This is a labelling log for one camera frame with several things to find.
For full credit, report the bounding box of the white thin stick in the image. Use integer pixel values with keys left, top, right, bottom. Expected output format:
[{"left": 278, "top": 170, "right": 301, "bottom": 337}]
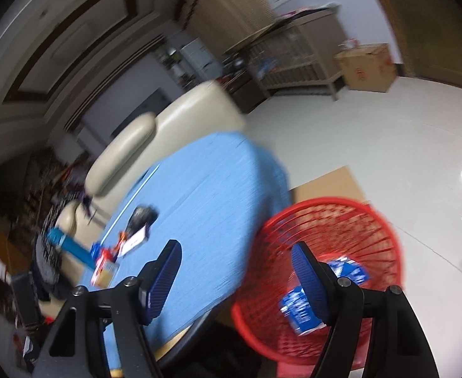
[{"left": 99, "top": 164, "right": 159, "bottom": 247}]

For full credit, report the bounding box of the red white medicine box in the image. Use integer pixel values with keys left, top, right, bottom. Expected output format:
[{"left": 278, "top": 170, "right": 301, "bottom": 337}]
[{"left": 91, "top": 248, "right": 117, "bottom": 289}]

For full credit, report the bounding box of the blue milk carton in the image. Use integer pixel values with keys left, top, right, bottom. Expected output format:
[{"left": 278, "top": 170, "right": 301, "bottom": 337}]
[{"left": 279, "top": 258, "right": 372, "bottom": 337}]

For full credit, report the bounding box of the red plastic mesh basket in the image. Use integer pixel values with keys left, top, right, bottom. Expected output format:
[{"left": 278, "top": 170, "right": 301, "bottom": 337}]
[{"left": 230, "top": 197, "right": 406, "bottom": 365}]

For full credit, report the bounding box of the flat cardboard sheet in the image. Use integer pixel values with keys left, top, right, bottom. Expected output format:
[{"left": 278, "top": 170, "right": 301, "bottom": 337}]
[{"left": 291, "top": 166, "right": 369, "bottom": 203}]

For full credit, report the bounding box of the cream leather sofa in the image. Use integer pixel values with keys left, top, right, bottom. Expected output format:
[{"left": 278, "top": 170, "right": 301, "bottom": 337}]
[{"left": 56, "top": 80, "right": 245, "bottom": 247}]

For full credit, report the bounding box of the wooden baby crib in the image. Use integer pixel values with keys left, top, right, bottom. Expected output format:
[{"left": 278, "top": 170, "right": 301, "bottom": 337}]
[{"left": 225, "top": 5, "right": 346, "bottom": 100}]

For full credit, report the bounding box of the beige curtain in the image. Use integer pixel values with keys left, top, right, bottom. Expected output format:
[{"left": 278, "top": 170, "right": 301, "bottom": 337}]
[{"left": 175, "top": 0, "right": 275, "bottom": 57}]

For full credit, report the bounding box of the white refrigerator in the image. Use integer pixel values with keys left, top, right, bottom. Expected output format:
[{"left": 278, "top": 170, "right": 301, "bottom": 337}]
[{"left": 181, "top": 38, "right": 222, "bottom": 82}]

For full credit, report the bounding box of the blue plastic bag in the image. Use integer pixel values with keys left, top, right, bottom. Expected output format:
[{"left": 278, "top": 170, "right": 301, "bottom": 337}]
[{"left": 90, "top": 242, "right": 102, "bottom": 261}]

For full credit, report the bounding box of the orange wrapper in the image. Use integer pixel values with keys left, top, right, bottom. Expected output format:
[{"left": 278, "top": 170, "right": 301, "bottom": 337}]
[{"left": 111, "top": 231, "right": 129, "bottom": 256}]

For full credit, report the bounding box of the blue tablecloth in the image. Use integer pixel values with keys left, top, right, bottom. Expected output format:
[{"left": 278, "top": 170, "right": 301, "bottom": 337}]
[{"left": 95, "top": 132, "right": 291, "bottom": 351}]

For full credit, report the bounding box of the teal thermos bottle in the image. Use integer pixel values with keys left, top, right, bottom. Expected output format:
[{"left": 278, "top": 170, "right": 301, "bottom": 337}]
[{"left": 46, "top": 227, "right": 95, "bottom": 269}]

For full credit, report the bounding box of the black plastic bag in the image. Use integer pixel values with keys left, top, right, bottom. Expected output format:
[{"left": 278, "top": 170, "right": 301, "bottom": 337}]
[{"left": 125, "top": 206, "right": 159, "bottom": 238}]

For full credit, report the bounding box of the brown cardboard box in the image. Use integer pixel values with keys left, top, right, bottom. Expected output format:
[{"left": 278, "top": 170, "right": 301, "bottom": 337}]
[{"left": 334, "top": 43, "right": 398, "bottom": 93}]

